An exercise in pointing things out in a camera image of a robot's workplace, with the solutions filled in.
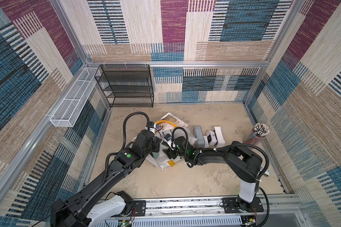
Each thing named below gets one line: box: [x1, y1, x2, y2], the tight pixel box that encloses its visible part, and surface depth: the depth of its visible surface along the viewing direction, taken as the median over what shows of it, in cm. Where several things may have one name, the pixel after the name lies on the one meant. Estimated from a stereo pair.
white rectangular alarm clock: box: [213, 126, 226, 148], surface depth 96 cm
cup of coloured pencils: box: [242, 122, 271, 147], surface depth 85 cm
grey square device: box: [193, 125, 206, 149], surface depth 92 cm
